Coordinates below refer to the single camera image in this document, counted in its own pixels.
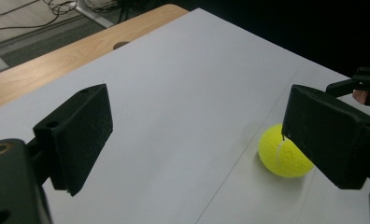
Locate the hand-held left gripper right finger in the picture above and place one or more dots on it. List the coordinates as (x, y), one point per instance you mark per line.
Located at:
(332, 133)

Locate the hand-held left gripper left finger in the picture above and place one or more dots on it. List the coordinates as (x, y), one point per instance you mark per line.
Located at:
(77, 137)

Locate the yellow tennis ball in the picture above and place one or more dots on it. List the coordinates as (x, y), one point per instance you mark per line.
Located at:
(282, 158)

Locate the wooden table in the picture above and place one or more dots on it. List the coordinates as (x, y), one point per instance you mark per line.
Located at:
(49, 68)

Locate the white board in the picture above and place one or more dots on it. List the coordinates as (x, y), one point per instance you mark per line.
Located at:
(189, 93)

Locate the white metal desk frame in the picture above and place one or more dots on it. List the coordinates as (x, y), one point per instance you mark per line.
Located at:
(96, 18)

